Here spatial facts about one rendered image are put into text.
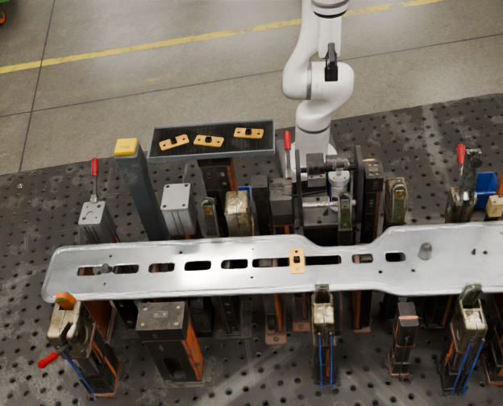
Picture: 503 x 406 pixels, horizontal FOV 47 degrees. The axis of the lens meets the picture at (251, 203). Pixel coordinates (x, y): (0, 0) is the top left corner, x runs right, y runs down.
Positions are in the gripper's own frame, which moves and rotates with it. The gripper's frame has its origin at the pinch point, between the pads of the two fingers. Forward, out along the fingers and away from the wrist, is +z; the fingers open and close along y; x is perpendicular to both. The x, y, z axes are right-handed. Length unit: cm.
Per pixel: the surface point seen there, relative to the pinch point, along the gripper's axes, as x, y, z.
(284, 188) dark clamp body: -13.1, 4.9, 37.0
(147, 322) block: -48, 45, 42
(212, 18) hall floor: -75, -273, 144
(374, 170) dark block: 11.9, 3.6, 32.7
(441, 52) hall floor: 82, -210, 144
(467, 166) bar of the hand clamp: 34.7, 9.3, 26.9
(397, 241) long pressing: 17, 19, 45
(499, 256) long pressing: 43, 25, 45
